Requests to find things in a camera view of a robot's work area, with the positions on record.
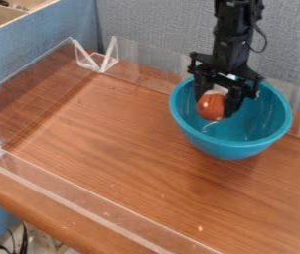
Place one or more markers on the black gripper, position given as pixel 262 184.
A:
pixel 239 81

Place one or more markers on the wooden shelf box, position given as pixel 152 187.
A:
pixel 14 9

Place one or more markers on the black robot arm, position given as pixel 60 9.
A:
pixel 237 17

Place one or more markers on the brown toy mushroom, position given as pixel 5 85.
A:
pixel 210 105

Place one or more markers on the clear acrylic barrier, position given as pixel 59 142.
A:
pixel 97 170

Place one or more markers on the blue plastic bowl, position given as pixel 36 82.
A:
pixel 245 134

